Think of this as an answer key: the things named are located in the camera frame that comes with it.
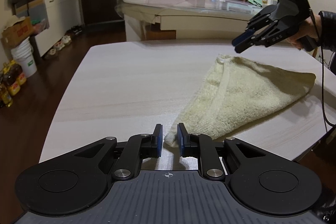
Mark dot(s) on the cooking oil bottles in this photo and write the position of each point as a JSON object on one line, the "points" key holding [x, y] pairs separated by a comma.
{"points": [[12, 78]]}

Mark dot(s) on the glass-topped beige table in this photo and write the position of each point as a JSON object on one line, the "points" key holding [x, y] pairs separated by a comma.
{"points": [[185, 19]]}

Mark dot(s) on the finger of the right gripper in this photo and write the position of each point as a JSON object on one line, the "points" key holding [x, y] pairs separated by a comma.
{"points": [[243, 46], [242, 37]]}

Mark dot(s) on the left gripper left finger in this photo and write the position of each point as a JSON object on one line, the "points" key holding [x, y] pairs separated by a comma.
{"points": [[131, 153]]}

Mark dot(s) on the person's right hand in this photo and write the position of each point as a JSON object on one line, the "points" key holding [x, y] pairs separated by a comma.
{"points": [[308, 28]]}

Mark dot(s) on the cardboard box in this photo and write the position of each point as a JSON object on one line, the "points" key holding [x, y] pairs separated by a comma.
{"points": [[12, 36]]}

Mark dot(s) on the cream terry towel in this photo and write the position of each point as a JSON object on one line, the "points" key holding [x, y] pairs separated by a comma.
{"points": [[237, 91]]}

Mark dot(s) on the white black cabinet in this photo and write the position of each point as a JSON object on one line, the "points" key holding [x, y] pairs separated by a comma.
{"points": [[56, 17]]}

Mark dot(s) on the white plastic bucket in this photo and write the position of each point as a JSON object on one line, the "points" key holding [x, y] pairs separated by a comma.
{"points": [[23, 55]]}

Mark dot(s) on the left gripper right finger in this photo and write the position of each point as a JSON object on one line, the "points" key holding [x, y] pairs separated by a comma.
{"points": [[204, 149]]}

